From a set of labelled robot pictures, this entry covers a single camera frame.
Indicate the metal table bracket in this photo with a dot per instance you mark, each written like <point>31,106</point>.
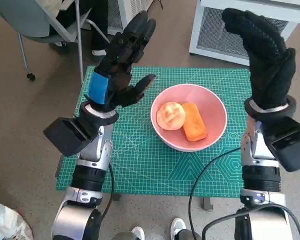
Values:
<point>116,196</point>
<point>207,203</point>

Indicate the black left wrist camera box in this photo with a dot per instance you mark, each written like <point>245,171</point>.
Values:
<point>67,135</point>

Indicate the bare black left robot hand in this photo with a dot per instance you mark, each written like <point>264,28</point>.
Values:
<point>120,67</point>

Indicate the round pale bread bun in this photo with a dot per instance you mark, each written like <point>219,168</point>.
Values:
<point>171,116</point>

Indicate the grey chair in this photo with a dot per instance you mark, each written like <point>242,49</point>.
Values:
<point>22,17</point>

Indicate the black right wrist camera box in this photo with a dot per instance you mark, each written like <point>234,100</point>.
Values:
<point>290,147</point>

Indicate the long orange bread loaf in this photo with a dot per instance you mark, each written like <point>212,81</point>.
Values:
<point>195,125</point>

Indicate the green cutting mat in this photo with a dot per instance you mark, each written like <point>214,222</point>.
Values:
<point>145,165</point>

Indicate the pink bowl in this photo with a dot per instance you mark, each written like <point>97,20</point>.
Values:
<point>215,117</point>

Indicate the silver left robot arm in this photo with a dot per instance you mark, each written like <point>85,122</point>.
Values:
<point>87,175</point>

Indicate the standing person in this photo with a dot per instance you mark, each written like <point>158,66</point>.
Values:
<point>177,226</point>

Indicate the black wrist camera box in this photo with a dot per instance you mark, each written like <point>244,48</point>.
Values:
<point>67,135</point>
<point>290,147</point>

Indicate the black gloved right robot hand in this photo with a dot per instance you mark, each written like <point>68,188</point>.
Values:
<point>270,62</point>

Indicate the large white grille cabinet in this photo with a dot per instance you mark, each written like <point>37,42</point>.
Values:
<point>210,32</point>

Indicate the small white grille cabinet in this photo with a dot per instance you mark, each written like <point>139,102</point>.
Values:
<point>130,12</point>

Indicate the white plastic bag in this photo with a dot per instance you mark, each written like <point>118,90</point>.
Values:
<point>7,222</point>

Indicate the seated person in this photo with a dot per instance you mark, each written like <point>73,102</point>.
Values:
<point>98,25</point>

